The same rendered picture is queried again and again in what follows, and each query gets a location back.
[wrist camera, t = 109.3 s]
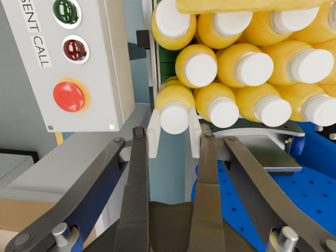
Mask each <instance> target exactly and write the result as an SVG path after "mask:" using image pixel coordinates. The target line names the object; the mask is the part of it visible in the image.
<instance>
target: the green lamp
mask: <svg viewBox="0 0 336 252"><path fill-rule="evenodd" d="M52 11H53V14H54V16H55V17H56V18H57V19H58V20H59V21H60V22H61V23H63V24H66V25H71V24H73V23H74V22H75V21H76V20H77V16H78V14H77V9H76V7H75V5H74V4H73V3H72V2H71V1H70V0H55V1H54V2H53V4H52Z"/></svg>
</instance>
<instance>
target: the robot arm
mask: <svg viewBox="0 0 336 252"><path fill-rule="evenodd" d="M160 131H161V124H160V109H158V108H155V109H154V110H153V113H152V116H151V119H150V122H149V125H142V126H136V127H134V128H132V140H128V141H125V139H124V138H123V137H116V138H114V139H112V140H111V141H110V142H109V143H108V145H107V146H106V147H105V148H104V149H103V150H102V151H101V153H100V154H99V155H98V156H97V157H96V158H95V160H94V161H93V162H92V163H91V164H90V165H89V166H88V168H87V169H86V170H85V171H84V172H83V173H82V175H81V176H80V177H79V178H78V179H77V180H76V181H75V183H74V184H73V185H72V186H71V187H70V188H69V190H68V191H67V192H66V193H65V194H64V195H63V196H62V198H61V199H60V200H59V201H58V202H57V203H56V205H55V206H53V207H52V208H51V209H49V210H48V211H47V212H45V213H44V214H43V215H41V216H40V217H39V218H38V219H36V220H35V221H34V222H32V223H31V224H30V225H28V226H27V227H26V228H25V229H23V230H22V231H21V232H19V233H18V234H17V235H15V236H14V237H13V238H12V239H11V240H10V241H9V242H8V244H7V245H6V247H5V249H4V252H259V251H258V250H257V249H256V248H255V247H254V246H252V245H251V244H250V243H249V242H248V241H247V240H246V239H245V238H244V237H243V236H242V235H241V234H240V233H238V232H237V231H236V230H235V229H234V228H233V227H232V226H231V225H230V224H229V223H228V222H227V221H225V220H224V219H223V218H222V206H221V192H220V185H219V181H218V164H217V160H221V163H222V165H223V167H224V169H225V171H226V173H227V175H228V177H229V179H230V181H231V183H232V184H233V186H234V188H235V190H236V192H237V194H238V196H239V198H240V200H241V202H242V204H243V206H244V208H245V210H246V212H247V214H248V216H249V218H250V220H251V222H252V224H253V226H254V228H255V230H256V232H257V233H258V235H259V237H260V239H261V240H262V242H263V243H264V245H265V246H266V248H265V252H336V237H335V236H334V235H332V234H331V233H330V232H329V231H327V230H326V229H325V228H323V227H322V226H321V225H319V224H318V223H317V222H315V221H314V220H313V219H312V218H310V217H309V216H308V215H306V214H305V213H304V212H302V211H301V210H300V209H299V208H297V207H296V205H295V204H294V203H293V202H292V201H291V199H290V198H289V197H288V196H287V195H286V194H285V192H284V191H283V190H282V189H281V188H280V187H279V185H278V184H277V183H276V182H275V181H274V180H273V178H272V177H271V176H270V175H269V174H268V173H267V171H266V170H265V169H264V168H263V167H262V165H261V164H260V163H259V162H258V161H257V160H256V158H255V157H254V156H253V155H252V154H251V153H250V151H249V150H248V149H247V148H246V147H245V146H244V144H243V143H242V142H241V141H240V140H239V139H238V138H237V137H235V136H232V135H231V136H225V137H224V140H223V139H218V138H216V136H215V135H214V134H213V133H212V131H211V129H210V126H209V125H207V124H200V123H199V119H198V116H197V112H196V109H195V108H194V107H191V108H190V109H189V134H190V142H191V150H192V157H193V158H199V162H198V172H197V181H196V186H195V195H194V201H186V202H182V203H177V204H167V203H162V202H158V201H151V197H150V177H149V158H156V157H157V151H158V144H159V138H160ZM128 161H129V169H128V177H127V184H125V185H124V191H123V198H122V205H121V212H120V218H119V219H118V220H117V221H115V222H114V223H113V224H112V225H111V226H110V227H109V228H107V229H106V230H105V231H104V232H103V233H102V234H101V235H99V236H98V237H97V238H96V239H95V240H94V241H93V242H91V243H90V244H89V245H88V246H87V247H86V248H84V243H85V241H86V240H87V238H88V237H89V235H90V233H91V232H92V230H93V228H94V226H95V225H96V223H97V221H98V219H99V217H100V215H101V213H102V211H103V210H104V208H105V206H106V204H107V202H108V200H109V198H110V196H111V195H112V193H113V191H114V189H115V187H116V185H117V183H118V182H119V180H120V178H121V176H122V174H123V172H124V170H125V168H126V167H127V165H128ZM83 248H84V249H83Z"/></svg>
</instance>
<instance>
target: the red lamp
mask: <svg viewBox="0 0 336 252"><path fill-rule="evenodd" d="M62 49H63V53H64V54H65V56H66V57H67V58H68V59H70V60H72V61H75V62H78V61H81V60H83V58H84V57H85V54H86V51H85V47H84V46H83V44H82V43H81V42H80V41H79V40H77V39H68V40H66V41H65V42H64V43H63V46H62Z"/></svg>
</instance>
